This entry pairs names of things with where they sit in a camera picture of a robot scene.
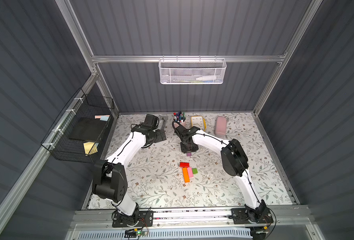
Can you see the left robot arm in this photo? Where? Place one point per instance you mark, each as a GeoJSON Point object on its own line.
{"type": "Point", "coordinates": [109, 176]}

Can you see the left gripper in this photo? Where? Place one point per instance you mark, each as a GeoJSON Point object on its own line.
{"type": "Point", "coordinates": [161, 135]}

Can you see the pink case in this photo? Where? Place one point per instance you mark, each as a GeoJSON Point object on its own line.
{"type": "Point", "coordinates": [220, 126]}

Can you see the white wire basket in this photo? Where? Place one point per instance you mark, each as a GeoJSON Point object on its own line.
{"type": "Point", "coordinates": [185, 70]}

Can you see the black wire basket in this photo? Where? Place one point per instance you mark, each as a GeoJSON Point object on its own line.
{"type": "Point", "coordinates": [83, 105]}

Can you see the white tube in basket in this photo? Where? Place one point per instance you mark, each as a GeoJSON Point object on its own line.
{"type": "Point", "coordinates": [211, 78]}

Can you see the black notebook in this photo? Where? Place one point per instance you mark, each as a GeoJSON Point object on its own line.
{"type": "Point", "coordinates": [87, 130]}

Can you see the yellow tray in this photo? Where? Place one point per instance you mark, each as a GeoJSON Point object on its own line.
{"type": "Point", "coordinates": [198, 121]}

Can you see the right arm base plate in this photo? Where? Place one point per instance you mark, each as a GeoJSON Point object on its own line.
{"type": "Point", "coordinates": [244, 216]}

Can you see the pink blue sticky notes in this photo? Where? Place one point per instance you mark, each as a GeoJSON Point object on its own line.
{"type": "Point", "coordinates": [104, 118]}

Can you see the pink wooden block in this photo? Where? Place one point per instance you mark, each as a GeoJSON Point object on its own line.
{"type": "Point", "coordinates": [189, 172]}

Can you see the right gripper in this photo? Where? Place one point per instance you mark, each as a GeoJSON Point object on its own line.
{"type": "Point", "coordinates": [187, 145]}

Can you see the red wooden block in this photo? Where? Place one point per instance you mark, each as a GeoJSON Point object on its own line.
{"type": "Point", "coordinates": [184, 165]}

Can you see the small circuit board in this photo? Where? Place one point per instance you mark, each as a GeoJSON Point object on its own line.
{"type": "Point", "coordinates": [135, 233]}

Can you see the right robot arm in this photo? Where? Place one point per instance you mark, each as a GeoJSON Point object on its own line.
{"type": "Point", "coordinates": [234, 162]}

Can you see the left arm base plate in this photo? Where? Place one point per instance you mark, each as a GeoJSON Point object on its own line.
{"type": "Point", "coordinates": [137, 220]}

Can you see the pink pen cup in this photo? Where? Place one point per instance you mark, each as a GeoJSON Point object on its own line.
{"type": "Point", "coordinates": [180, 118]}

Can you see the yellow sticky notes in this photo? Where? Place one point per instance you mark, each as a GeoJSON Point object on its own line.
{"type": "Point", "coordinates": [90, 148]}

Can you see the orange wooden block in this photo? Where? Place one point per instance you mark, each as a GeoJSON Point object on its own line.
{"type": "Point", "coordinates": [185, 175]}

